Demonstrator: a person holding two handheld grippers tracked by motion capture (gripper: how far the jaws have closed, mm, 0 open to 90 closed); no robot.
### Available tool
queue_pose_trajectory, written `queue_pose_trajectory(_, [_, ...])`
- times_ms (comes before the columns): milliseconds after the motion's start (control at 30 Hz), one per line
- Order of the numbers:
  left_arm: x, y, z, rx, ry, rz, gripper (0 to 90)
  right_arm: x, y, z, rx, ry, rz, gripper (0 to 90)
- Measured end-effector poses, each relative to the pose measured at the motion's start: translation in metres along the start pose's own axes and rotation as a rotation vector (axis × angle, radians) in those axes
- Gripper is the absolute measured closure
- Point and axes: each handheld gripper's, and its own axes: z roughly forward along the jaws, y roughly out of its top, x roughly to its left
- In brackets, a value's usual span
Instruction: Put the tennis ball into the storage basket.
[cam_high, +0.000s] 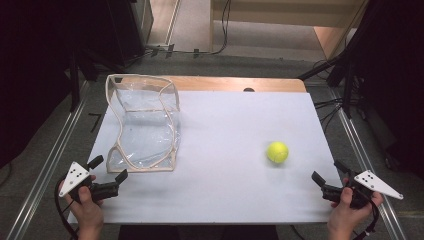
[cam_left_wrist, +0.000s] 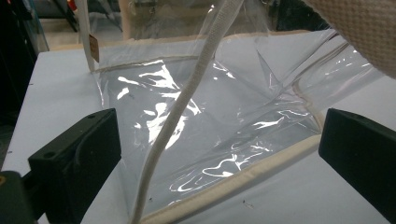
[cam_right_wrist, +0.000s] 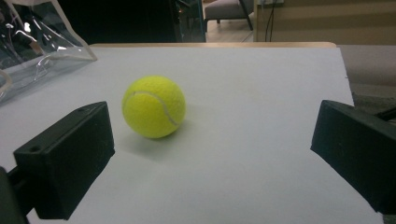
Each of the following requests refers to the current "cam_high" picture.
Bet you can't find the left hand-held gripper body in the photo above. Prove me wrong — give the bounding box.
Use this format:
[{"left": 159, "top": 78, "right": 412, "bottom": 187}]
[{"left": 58, "top": 161, "right": 120, "bottom": 204}]

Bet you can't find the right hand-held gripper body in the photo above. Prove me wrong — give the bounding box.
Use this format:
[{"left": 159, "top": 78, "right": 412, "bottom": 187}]
[{"left": 320, "top": 169, "right": 405, "bottom": 210}]

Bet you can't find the clear plastic bag beige trim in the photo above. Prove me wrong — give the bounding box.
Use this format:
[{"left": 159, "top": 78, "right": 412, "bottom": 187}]
[{"left": 105, "top": 73, "right": 182, "bottom": 174}]

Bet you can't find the yellow tennis ball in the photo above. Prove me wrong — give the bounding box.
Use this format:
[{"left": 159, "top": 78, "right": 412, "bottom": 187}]
[{"left": 265, "top": 141, "right": 290, "bottom": 164}]

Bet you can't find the person's left hand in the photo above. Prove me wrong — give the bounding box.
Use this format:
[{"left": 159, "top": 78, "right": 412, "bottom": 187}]
[{"left": 58, "top": 175, "right": 105, "bottom": 231}]

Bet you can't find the person's right hand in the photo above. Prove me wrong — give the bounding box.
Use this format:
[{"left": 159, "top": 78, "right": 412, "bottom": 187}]
[{"left": 326, "top": 178, "right": 385, "bottom": 231}]

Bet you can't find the dark curtain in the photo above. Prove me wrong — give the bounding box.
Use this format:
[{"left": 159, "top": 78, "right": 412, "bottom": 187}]
[
  {"left": 346, "top": 0, "right": 424, "bottom": 181},
  {"left": 0, "top": 0, "right": 111, "bottom": 169}
]

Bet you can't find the white table sheet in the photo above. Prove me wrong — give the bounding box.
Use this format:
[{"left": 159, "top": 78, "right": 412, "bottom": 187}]
[{"left": 67, "top": 90, "right": 344, "bottom": 224}]

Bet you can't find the wooden table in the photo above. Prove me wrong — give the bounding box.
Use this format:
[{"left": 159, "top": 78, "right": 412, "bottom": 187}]
[{"left": 113, "top": 75, "right": 308, "bottom": 94}]

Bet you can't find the dark cabinet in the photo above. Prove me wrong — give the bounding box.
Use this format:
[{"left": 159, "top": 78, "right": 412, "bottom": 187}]
[{"left": 99, "top": 0, "right": 154, "bottom": 66}]

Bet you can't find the metal floor rail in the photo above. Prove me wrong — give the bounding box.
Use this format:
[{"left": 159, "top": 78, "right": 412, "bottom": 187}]
[
  {"left": 328, "top": 87, "right": 408, "bottom": 240},
  {"left": 5, "top": 79, "right": 91, "bottom": 240}
]

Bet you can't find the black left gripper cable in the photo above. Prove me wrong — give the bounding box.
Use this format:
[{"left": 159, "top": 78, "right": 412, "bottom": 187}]
[{"left": 53, "top": 179, "right": 80, "bottom": 240}]

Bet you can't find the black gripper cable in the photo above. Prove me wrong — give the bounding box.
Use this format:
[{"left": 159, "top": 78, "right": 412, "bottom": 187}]
[
  {"left": 353, "top": 196, "right": 381, "bottom": 240},
  {"left": 53, "top": 179, "right": 80, "bottom": 240}
]

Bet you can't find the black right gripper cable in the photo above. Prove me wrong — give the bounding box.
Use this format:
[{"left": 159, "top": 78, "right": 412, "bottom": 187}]
[{"left": 353, "top": 196, "right": 381, "bottom": 240}]

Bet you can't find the bundle of black floor cables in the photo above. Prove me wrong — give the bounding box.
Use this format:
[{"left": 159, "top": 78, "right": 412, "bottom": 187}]
[{"left": 313, "top": 96, "right": 348, "bottom": 132}]

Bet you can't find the black hanging cable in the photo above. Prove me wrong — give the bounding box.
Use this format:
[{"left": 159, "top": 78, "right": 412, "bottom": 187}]
[{"left": 146, "top": 0, "right": 233, "bottom": 56}]

